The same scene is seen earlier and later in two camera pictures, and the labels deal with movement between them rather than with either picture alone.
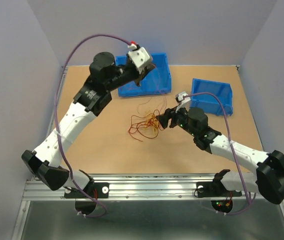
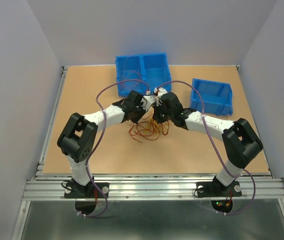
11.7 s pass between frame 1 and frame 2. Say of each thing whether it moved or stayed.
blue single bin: stayed
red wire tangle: moved
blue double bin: stayed
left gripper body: moved
